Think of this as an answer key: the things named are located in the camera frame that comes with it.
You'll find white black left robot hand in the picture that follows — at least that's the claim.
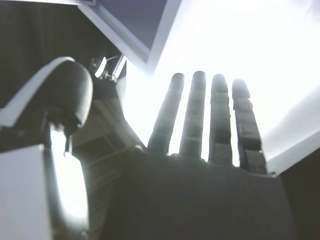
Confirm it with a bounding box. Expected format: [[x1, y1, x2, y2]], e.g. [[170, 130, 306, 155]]
[[0, 56, 299, 240]]

